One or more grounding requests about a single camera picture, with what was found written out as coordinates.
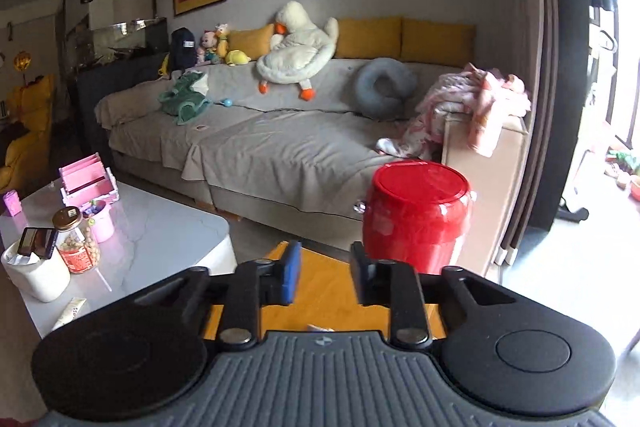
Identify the pink clothes pile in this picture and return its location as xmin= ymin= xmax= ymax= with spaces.
xmin=376 ymin=63 xmax=532 ymax=160

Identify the yellow armchair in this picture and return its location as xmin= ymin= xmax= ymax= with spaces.
xmin=0 ymin=74 xmax=57 ymax=198

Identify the white round container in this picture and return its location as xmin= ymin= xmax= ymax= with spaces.
xmin=1 ymin=239 xmax=71 ymax=303

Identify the pink desk organizer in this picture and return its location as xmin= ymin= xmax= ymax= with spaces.
xmin=59 ymin=153 xmax=121 ymax=210

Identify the red round stool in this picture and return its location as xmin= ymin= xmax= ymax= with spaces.
xmin=361 ymin=160 xmax=473 ymax=275

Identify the white marble coffee table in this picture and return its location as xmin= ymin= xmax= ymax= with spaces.
xmin=0 ymin=179 xmax=238 ymax=340

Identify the pink cup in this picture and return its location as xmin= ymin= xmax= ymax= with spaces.
xmin=82 ymin=200 xmax=117 ymax=244

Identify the pink plush doll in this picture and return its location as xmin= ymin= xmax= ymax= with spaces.
xmin=196 ymin=31 xmax=221 ymax=66

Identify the yellow plush doll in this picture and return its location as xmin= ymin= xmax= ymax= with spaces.
xmin=215 ymin=23 xmax=232 ymax=60

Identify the green plush blanket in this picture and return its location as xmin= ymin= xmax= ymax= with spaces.
xmin=159 ymin=72 xmax=211 ymax=126

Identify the glowing lamp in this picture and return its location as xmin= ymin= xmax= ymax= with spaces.
xmin=12 ymin=51 xmax=34 ymax=76

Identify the dark backpack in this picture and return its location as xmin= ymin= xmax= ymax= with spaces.
xmin=170 ymin=28 xmax=199 ymax=72

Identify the glass fish tank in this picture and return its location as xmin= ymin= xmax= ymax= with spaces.
xmin=62 ymin=0 xmax=171 ymax=72

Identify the yellow sofa back cushion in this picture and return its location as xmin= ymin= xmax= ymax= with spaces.
xmin=334 ymin=18 xmax=403 ymax=60
xmin=401 ymin=19 xmax=477 ymax=66

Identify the white goose plush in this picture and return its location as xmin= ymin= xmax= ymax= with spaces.
xmin=256 ymin=1 xmax=340 ymax=100

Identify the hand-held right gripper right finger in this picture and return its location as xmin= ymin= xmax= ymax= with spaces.
xmin=349 ymin=241 xmax=518 ymax=350

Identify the dark curtain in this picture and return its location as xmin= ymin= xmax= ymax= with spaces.
xmin=530 ymin=0 xmax=597 ymax=233

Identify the cream tube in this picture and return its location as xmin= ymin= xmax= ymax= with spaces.
xmin=50 ymin=297 xmax=88 ymax=333

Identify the small yellow throw cushion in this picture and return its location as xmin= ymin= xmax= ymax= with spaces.
xmin=227 ymin=24 xmax=276 ymax=61

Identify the glass jar with gold lid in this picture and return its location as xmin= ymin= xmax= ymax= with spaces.
xmin=52 ymin=206 xmax=101 ymax=275

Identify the grey neck pillow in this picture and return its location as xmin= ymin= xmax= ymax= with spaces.
xmin=355 ymin=58 xmax=418 ymax=120

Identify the sofa with grey cover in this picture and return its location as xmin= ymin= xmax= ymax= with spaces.
xmin=95 ymin=18 xmax=531 ymax=278

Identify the small pink box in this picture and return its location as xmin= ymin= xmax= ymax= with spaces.
xmin=2 ymin=189 xmax=22 ymax=217

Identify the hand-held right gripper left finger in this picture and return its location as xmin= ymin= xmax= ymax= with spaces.
xmin=132 ymin=241 xmax=303 ymax=350

